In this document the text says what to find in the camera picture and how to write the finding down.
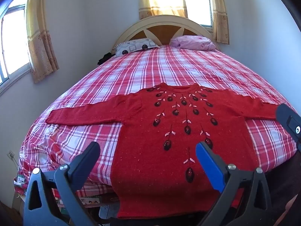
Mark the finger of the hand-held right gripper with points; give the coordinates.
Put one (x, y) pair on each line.
(285, 115)

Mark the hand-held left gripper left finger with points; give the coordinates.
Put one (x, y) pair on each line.
(90, 156)

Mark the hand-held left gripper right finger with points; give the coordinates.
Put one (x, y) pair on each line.
(209, 162)

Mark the red knitted sweater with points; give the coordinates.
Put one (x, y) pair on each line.
(150, 169)

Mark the printed bed skirt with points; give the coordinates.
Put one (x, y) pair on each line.
(20, 180)

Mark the dark cloth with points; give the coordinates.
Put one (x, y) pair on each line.
(104, 58)

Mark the red plaid bed sheet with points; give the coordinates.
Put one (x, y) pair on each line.
(164, 68)

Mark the white patterned pillow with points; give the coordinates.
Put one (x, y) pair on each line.
(134, 47)

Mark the pink pillow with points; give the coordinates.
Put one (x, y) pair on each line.
(192, 42)

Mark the beige patterned curtain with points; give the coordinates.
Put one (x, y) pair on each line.
(160, 2)
(40, 40)
(221, 16)

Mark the cream wooden headboard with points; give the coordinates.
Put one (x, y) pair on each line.
(131, 31)

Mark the sliding glass window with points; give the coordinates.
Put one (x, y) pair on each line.
(14, 40)
(197, 4)

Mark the white wall socket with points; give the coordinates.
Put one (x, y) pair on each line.
(10, 155)

